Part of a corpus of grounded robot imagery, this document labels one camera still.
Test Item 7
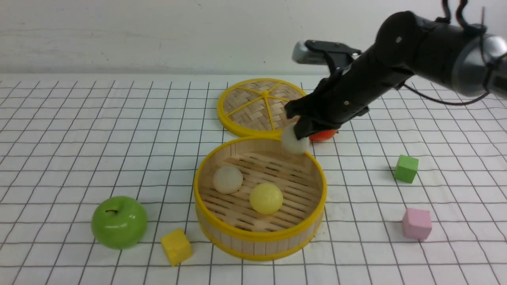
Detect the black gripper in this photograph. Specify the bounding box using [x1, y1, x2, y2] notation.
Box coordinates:
[284, 45, 413, 140]

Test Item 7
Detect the white bun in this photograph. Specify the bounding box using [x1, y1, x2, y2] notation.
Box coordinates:
[213, 165, 243, 194]
[281, 122, 310, 155]

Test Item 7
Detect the yellow bun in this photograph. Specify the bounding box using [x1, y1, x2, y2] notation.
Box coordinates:
[249, 183, 284, 215]

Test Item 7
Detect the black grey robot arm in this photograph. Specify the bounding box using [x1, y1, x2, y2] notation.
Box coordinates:
[285, 11, 506, 139]

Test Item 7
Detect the woven bamboo steamer lid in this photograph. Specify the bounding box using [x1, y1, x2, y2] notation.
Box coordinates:
[217, 78, 306, 138]

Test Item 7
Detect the bamboo steamer tray yellow rim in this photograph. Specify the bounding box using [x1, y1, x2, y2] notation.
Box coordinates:
[193, 137, 327, 261]

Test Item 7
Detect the red tomato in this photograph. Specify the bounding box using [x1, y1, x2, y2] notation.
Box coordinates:
[309, 129, 339, 142]

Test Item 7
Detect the green foam cube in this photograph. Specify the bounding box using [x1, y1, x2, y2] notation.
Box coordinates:
[393, 154, 419, 184]

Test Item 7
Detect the white grid tablecloth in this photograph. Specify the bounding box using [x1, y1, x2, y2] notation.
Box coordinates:
[0, 75, 507, 285]

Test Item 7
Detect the pink foam cube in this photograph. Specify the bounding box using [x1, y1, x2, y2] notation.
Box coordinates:
[402, 208, 432, 241]

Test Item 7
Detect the yellow foam cube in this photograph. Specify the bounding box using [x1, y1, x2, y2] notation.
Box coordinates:
[160, 228, 193, 267]

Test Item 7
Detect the green apple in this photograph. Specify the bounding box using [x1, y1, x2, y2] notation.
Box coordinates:
[91, 196, 148, 250]

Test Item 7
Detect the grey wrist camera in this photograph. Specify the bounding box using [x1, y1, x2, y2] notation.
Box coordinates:
[292, 40, 362, 68]

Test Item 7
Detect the black cable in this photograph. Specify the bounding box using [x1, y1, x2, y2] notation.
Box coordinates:
[402, 0, 507, 106]

